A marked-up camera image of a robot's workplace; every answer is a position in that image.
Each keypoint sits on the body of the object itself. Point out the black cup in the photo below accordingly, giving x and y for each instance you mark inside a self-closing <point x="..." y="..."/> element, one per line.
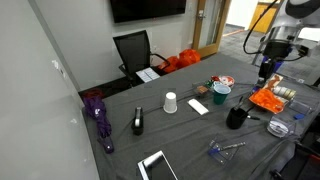
<point x="235" y="121"/>

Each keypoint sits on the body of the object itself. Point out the small blue object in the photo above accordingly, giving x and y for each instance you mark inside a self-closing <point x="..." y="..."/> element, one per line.
<point x="299" y="116"/>

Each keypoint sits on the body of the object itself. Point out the red and green ribbon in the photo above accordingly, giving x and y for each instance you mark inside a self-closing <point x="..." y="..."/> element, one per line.
<point x="211" y="81"/>

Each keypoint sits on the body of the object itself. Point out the red and white bowl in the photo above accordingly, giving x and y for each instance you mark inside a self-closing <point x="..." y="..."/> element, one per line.
<point x="228" y="80"/>

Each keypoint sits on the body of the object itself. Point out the yellow wooden door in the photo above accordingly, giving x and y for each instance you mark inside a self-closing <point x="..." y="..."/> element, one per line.
<point x="265" y="23"/>

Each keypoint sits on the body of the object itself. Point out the orange snack bag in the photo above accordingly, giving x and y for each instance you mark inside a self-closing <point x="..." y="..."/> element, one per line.
<point x="266" y="100"/>

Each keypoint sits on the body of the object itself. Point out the purple folded umbrella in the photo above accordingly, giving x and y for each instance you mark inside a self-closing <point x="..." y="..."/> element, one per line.
<point x="98" y="113"/>

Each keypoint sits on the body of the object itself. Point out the orange plastic bag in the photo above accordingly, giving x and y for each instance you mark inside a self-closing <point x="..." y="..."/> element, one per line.
<point x="190" y="57"/>
<point x="171" y="63"/>

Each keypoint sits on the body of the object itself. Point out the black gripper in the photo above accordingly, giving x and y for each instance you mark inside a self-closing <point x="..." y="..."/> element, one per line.
<point x="277" y="50"/>

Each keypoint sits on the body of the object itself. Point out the blue bin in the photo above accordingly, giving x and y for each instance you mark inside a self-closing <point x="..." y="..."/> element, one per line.
<point x="279" y="65"/>

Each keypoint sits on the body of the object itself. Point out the brown block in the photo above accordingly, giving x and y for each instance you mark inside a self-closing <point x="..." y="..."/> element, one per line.
<point x="202" y="90"/>

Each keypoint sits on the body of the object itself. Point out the black marker with white tip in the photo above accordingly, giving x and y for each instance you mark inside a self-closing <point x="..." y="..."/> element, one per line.
<point x="253" y="117"/>

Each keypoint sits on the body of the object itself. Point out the black tape dispenser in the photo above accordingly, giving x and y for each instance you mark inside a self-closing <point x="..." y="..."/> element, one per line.
<point x="137" y="128"/>

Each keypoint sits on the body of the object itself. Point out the white tape roll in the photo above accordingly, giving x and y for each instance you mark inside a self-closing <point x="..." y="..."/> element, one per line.
<point x="283" y="92"/>
<point x="276" y="90"/>

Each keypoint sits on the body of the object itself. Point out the small clear plastic tray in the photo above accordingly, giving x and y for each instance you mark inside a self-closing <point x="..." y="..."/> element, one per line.
<point x="226" y="157"/>

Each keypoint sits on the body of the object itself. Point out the brown and white packet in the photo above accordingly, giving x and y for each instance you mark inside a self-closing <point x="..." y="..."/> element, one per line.
<point x="277" y="82"/>

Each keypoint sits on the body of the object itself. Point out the white paper cup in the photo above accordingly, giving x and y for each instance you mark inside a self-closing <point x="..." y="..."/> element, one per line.
<point x="170" y="103"/>

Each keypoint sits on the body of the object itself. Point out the yellowish tape roll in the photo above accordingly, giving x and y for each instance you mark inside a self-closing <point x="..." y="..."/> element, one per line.
<point x="291" y="94"/>

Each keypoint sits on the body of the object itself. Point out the dark pen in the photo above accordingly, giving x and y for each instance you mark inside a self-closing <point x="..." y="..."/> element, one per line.
<point x="250" y="108"/>
<point x="239" y="102"/>

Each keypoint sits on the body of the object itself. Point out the white eraser block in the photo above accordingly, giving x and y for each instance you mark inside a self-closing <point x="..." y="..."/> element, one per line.
<point x="198" y="106"/>

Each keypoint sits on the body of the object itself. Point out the green cup with blue rim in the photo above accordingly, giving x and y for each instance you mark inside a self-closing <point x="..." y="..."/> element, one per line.
<point x="220" y="96"/>

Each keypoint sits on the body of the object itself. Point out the round clear lidded container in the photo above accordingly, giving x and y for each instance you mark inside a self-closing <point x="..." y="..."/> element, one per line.
<point x="280" y="126"/>

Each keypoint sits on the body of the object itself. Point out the black wall television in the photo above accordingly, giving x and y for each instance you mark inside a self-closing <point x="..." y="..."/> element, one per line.
<point x="146" y="10"/>

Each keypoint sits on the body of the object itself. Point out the grey tablecloth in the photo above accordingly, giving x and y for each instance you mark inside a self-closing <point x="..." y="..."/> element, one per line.
<point x="183" y="133"/>

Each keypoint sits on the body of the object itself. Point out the dark red bag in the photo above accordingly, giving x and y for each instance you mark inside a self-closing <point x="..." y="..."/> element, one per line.
<point x="93" y="93"/>

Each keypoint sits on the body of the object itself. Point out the white printed paper sheet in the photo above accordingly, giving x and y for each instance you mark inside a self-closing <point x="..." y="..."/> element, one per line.
<point x="148" y="75"/>

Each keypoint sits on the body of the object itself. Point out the tablet with white frame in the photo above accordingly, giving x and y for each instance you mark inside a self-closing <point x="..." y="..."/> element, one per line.
<point x="160" y="170"/>

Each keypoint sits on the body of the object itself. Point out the clear container with tape rolls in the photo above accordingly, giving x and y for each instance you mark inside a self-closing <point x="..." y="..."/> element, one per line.
<point x="268" y="87"/>

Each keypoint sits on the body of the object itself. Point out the clear plastic box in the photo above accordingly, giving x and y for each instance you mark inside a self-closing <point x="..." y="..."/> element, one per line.
<point x="300" y="107"/>

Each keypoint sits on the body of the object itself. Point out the black mesh office chair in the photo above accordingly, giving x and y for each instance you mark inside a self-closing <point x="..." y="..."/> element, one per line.
<point x="133" y="50"/>

